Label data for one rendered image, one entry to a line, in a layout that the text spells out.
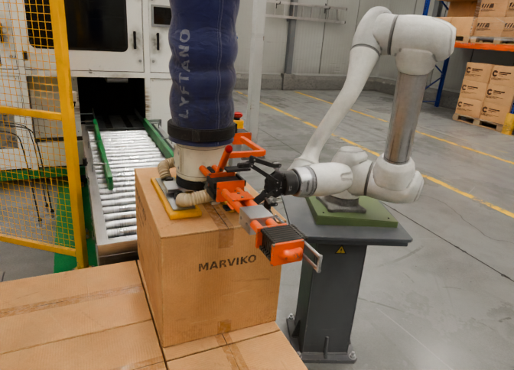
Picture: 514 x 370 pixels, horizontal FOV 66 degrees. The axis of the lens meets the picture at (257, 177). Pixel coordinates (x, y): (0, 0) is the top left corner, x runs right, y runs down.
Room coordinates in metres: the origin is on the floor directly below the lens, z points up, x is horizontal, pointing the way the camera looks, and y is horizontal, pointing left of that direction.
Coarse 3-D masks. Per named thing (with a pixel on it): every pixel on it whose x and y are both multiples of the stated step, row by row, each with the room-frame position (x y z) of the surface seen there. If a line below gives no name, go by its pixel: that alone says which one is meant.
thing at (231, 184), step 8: (208, 176) 1.07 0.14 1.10; (216, 176) 1.09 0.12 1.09; (224, 176) 1.10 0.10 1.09; (232, 176) 1.11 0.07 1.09; (240, 176) 1.09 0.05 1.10; (208, 184) 1.08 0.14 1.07; (216, 184) 1.02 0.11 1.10; (224, 184) 1.02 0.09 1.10; (232, 184) 1.03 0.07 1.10; (240, 184) 1.04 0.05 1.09; (208, 192) 1.05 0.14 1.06; (216, 192) 1.01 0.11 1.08; (232, 192) 1.03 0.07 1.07; (216, 200) 1.01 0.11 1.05; (224, 200) 1.02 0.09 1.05
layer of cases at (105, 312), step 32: (0, 288) 1.21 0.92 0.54; (32, 288) 1.22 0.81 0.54; (64, 288) 1.23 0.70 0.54; (96, 288) 1.25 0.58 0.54; (128, 288) 1.26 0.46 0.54; (0, 320) 1.04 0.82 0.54; (32, 320) 1.05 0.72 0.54; (64, 320) 1.06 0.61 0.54; (96, 320) 1.08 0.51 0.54; (128, 320) 1.09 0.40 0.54; (0, 352) 0.91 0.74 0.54; (32, 352) 0.92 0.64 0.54; (64, 352) 0.93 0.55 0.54; (96, 352) 0.94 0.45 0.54; (128, 352) 0.95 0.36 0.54; (160, 352) 0.96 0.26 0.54; (192, 352) 0.96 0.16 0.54; (224, 352) 0.97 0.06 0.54; (256, 352) 0.98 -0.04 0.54; (288, 352) 0.99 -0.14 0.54
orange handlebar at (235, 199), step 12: (252, 144) 1.51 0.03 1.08; (240, 156) 1.39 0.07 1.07; (204, 168) 1.18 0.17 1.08; (228, 192) 0.99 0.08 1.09; (240, 192) 0.99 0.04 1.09; (228, 204) 0.96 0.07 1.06; (240, 204) 0.92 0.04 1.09; (252, 204) 0.93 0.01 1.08; (252, 228) 0.81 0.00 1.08; (288, 252) 0.70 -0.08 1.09; (300, 252) 0.71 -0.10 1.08
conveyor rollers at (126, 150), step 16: (96, 144) 3.09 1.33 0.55; (112, 144) 3.13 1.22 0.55; (128, 144) 3.18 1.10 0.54; (144, 144) 3.23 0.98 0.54; (96, 160) 2.74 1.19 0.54; (112, 160) 2.78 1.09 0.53; (128, 160) 2.76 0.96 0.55; (144, 160) 2.80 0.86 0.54; (160, 160) 2.85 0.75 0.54; (96, 176) 2.41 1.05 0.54; (112, 176) 2.44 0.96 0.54; (128, 176) 2.49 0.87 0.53; (112, 192) 2.19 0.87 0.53; (128, 192) 2.17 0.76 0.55; (112, 208) 1.94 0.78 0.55; (128, 208) 1.97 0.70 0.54; (112, 224) 1.77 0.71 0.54; (128, 224) 1.80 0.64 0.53
